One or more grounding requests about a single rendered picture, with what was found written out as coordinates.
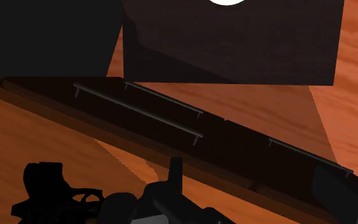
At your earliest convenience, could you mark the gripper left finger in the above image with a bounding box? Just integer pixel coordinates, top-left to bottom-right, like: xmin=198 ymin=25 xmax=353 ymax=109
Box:
xmin=98 ymin=156 xmax=184 ymax=224

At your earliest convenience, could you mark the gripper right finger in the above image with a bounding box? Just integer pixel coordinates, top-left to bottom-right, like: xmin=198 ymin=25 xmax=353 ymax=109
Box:
xmin=312 ymin=164 xmax=358 ymax=224

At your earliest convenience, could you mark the dark wooden chest of drawers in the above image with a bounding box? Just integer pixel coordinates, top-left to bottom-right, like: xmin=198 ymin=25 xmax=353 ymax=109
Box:
xmin=0 ymin=76 xmax=358 ymax=224

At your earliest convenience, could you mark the black irregular object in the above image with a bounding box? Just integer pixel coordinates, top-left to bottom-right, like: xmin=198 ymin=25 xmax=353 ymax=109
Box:
xmin=10 ymin=161 xmax=105 ymax=224

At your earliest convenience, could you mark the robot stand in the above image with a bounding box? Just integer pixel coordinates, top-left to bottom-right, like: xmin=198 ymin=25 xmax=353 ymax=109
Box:
xmin=122 ymin=0 xmax=345 ymax=87

